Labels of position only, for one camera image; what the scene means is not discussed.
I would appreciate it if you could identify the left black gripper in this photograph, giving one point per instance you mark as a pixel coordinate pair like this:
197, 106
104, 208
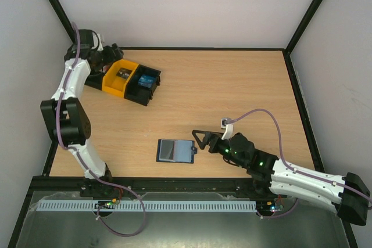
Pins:
112, 58

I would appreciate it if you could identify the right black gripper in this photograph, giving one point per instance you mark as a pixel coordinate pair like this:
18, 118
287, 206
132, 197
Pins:
210, 142

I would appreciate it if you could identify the blue leather card holder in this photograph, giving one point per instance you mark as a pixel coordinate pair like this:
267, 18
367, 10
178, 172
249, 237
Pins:
184, 151

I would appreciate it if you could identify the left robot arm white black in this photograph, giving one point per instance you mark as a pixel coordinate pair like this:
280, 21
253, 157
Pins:
86, 63

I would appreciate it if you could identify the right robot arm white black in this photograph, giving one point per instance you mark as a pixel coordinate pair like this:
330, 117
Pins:
346, 196

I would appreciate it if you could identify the blue card in bin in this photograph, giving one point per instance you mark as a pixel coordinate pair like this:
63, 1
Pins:
146, 81

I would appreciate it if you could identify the left black storage bin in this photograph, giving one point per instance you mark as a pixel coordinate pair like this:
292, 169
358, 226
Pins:
95, 79

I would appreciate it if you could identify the black storage bin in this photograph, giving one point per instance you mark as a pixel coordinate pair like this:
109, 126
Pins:
95, 79
137, 93

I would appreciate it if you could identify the yellow storage bin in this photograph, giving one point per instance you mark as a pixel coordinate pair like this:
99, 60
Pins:
112, 84

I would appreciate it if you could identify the right black storage bin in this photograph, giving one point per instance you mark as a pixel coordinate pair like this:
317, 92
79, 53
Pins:
137, 93

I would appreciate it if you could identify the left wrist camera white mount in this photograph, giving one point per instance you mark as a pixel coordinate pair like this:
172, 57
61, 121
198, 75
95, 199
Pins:
98, 42

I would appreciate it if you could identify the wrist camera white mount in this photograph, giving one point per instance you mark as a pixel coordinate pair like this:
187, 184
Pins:
98, 42
227, 125

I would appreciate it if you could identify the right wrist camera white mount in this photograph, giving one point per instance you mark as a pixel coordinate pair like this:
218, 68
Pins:
227, 125

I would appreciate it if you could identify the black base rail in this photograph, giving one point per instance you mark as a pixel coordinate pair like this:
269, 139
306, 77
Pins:
238, 187

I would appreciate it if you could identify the black enclosure frame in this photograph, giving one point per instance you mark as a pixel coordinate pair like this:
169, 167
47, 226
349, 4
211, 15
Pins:
314, 151

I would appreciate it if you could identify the light blue slotted cable duct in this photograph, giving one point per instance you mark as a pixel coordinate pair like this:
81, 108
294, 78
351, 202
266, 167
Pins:
149, 206

